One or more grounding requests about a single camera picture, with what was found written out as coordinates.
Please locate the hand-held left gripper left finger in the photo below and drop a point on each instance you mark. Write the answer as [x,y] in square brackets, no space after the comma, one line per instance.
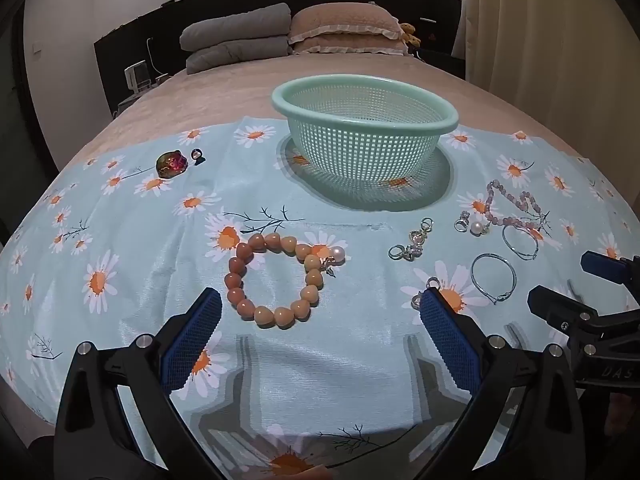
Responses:
[195,332]

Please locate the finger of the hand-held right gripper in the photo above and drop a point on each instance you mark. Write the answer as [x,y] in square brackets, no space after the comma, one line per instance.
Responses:
[607,267]
[560,312]

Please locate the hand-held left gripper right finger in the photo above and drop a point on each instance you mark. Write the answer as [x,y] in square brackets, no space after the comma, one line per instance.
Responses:
[447,332]

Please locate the small silver hoop earring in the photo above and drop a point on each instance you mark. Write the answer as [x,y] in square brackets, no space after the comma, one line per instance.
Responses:
[432,283]

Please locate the thin silver bangle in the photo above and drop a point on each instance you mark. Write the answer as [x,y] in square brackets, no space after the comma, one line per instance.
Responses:
[480,282]
[506,242]

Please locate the green plastic mesh basket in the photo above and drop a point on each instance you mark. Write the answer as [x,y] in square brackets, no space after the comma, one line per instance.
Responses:
[365,145]

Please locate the light blue daisy print cloth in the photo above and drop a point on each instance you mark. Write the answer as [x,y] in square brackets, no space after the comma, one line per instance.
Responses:
[150,240]

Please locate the iridescent round brooch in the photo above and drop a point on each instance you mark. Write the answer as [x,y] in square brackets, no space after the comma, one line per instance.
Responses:
[172,165]

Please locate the small penguin figure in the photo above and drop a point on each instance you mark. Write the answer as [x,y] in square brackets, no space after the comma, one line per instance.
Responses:
[198,156]

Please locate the beige bed cover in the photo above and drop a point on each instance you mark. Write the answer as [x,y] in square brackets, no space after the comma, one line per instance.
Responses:
[225,95]

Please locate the white charger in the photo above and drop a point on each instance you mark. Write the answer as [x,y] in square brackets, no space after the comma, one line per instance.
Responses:
[162,78]

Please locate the cream curtain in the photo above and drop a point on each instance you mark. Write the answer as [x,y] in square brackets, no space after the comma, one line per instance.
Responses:
[540,20]

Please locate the white bedside device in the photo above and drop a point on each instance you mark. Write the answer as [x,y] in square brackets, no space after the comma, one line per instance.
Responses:
[136,77]

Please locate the dark bedside table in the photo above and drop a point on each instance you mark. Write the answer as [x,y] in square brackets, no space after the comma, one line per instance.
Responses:
[442,62]

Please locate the black headboard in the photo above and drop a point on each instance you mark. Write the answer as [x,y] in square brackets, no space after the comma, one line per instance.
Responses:
[125,50]

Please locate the grey folded quilt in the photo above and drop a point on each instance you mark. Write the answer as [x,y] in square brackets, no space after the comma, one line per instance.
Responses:
[235,35]

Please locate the small brown teddy bear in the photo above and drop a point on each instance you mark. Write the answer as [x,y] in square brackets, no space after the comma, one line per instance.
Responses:
[409,34]

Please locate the beige ruffled pillow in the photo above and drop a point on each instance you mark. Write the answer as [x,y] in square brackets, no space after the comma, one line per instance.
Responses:
[345,49]
[340,20]

